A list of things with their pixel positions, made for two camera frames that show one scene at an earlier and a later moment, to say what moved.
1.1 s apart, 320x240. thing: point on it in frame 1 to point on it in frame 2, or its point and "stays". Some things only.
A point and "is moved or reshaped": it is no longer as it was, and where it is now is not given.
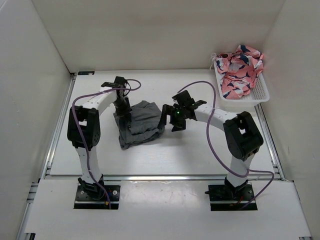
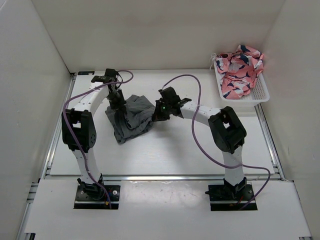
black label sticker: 86,72 stays
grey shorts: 144,124 is moved or reshaped
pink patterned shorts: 238,71 stays
